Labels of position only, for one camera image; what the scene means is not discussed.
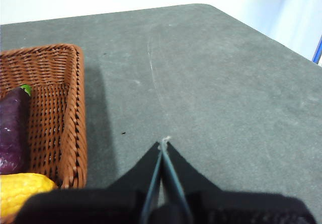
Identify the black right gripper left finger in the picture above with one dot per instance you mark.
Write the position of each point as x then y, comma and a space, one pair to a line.
100, 206

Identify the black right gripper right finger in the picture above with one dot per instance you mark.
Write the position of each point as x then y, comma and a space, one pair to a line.
239, 209

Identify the yellow corn cob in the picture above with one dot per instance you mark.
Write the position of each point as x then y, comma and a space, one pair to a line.
20, 191

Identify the brown wicker basket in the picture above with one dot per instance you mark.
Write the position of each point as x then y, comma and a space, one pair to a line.
55, 108

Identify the purple eggplant with green stem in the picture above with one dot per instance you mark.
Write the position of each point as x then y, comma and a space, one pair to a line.
12, 128

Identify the blue bar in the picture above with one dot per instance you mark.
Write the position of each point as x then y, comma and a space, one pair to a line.
318, 49

